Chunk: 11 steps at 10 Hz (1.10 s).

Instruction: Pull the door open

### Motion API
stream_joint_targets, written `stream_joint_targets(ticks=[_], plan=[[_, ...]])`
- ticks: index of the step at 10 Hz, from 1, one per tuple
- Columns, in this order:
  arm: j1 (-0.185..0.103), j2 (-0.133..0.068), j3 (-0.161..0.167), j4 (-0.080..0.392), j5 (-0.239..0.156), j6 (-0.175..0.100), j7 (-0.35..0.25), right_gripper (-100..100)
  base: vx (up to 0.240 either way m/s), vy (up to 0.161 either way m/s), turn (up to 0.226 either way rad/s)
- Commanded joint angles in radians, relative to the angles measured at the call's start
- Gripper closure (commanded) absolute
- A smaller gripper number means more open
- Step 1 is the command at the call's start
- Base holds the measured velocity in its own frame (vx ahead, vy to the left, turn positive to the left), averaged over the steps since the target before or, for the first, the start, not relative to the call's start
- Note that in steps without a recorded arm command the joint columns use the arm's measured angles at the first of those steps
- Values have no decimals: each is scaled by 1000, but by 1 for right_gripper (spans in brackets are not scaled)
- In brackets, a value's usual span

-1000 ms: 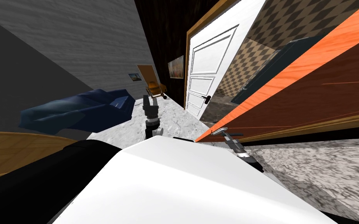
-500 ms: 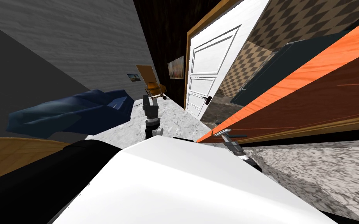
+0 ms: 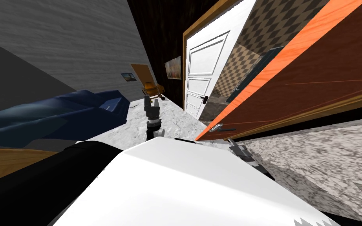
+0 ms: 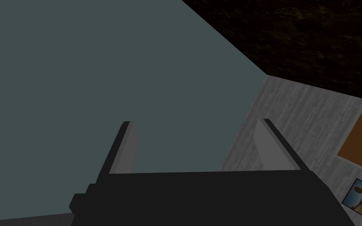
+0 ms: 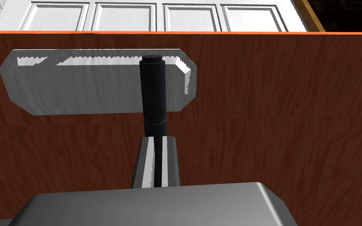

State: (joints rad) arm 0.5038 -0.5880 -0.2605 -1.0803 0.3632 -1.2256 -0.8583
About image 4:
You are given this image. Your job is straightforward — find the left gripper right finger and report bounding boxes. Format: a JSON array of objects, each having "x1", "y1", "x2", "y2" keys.
[{"x1": 252, "y1": 118, "x2": 310, "y2": 171}]

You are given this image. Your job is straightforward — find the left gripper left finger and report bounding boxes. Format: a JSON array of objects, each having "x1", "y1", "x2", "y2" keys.
[{"x1": 101, "y1": 120, "x2": 137, "y2": 181}]

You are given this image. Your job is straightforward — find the small framed landscape picture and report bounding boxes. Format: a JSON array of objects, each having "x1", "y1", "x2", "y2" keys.
[{"x1": 341, "y1": 177, "x2": 362, "y2": 220}]

